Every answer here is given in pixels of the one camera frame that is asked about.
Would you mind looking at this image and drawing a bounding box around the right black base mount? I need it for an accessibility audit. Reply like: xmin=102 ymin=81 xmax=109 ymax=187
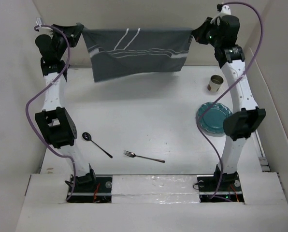
xmin=192 ymin=175 xmax=245 ymax=203

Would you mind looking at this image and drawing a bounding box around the dark metal spoon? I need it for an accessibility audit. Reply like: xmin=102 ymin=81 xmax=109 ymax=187
xmin=82 ymin=132 xmax=113 ymax=159

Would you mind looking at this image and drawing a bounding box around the grey striped cloth placemat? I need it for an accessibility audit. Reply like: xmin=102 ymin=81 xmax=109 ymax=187
xmin=82 ymin=28 xmax=192 ymax=82

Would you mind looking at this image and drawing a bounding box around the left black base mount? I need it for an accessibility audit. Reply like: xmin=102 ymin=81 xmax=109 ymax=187
xmin=65 ymin=175 xmax=113 ymax=203

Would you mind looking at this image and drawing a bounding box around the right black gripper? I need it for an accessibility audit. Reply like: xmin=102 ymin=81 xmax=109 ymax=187
xmin=192 ymin=16 xmax=222 ymax=48

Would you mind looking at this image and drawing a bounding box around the teal ceramic plate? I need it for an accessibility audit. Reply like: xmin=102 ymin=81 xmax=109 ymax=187
xmin=196 ymin=102 xmax=232 ymax=135

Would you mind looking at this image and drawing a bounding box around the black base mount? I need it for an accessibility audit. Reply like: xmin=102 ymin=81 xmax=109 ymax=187
xmin=65 ymin=175 xmax=113 ymax=203
xmin=192 ymin=175 xmax=245 ymax=203

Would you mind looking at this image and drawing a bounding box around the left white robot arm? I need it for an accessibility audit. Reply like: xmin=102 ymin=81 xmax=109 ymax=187
xmin=35 ymin=24 xmax=97 ymax=192

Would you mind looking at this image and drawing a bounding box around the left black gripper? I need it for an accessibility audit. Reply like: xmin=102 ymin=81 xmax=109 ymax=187
xmin=49 ymin=25 xmax=83 ymax=61

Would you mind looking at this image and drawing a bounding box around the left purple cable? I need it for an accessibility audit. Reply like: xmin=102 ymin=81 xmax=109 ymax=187
xmin=25 ymin=24 xmax=76 ymax=201

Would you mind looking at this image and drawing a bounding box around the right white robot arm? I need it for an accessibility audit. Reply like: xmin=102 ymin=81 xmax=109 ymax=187
xmin=192 ymin=14 xmax=266 ymax=192

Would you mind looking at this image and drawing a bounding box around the dark metal fork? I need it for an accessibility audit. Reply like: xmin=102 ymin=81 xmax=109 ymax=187
xmin=124 ymin=150 xmax=165 ymax=163

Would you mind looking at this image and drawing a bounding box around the white brown ceramic cup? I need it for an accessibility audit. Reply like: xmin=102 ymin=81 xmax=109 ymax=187
xmin=207 ymin=75 xmax=224 ymax=92

